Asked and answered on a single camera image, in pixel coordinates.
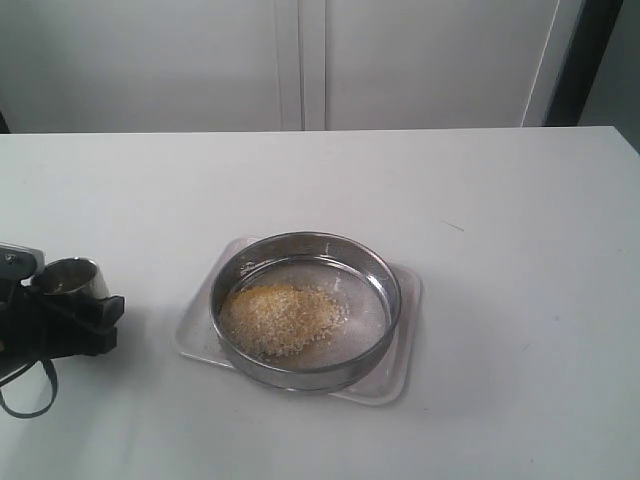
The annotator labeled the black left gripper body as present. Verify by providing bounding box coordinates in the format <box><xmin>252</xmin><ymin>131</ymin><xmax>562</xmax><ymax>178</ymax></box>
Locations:
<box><xmin>1</xmin><ymin>284</ymin><xmax>98</xmax><ymax>365</ymax></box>

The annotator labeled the stainless steel cup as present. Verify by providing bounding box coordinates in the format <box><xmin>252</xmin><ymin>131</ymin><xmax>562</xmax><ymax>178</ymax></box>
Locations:
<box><xmin>31</xmin><ymin>257</ymin><xmax>110</xmax><ymax>300</ymax></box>

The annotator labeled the yellow grain mixture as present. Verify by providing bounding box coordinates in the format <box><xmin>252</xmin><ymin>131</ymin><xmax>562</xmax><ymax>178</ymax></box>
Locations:
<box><xmin>220</xmin><ymin>284</ymin><xmax>346</xmax><ymax>359</ymax></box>

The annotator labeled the round steel mesh sieve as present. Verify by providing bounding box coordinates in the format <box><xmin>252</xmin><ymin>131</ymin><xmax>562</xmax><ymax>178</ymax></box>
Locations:
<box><xmin>209</xmin><ymin>232</ymin><xmax>402</xmax><ymax>393</ymax></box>

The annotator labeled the white cabinet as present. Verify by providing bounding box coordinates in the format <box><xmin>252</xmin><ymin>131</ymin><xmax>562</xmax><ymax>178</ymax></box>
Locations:
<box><xmin>1</xmin><ymin>1</ymin><xmax>583</xmax><ymax>133</ymax></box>

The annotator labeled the white plastic tray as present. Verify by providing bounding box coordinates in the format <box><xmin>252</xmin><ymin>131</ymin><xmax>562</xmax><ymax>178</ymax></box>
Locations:
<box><xmin>173</xmin><ymin>237</ymin><xmax>423</xmax><ymax>407</ymax></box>

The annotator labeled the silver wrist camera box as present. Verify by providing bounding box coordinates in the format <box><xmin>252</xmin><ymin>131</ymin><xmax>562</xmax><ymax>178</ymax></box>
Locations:
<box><xmin>0</xmin><ymin>243</ymin><xmax>45</xmax><ymax>288</ymax></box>

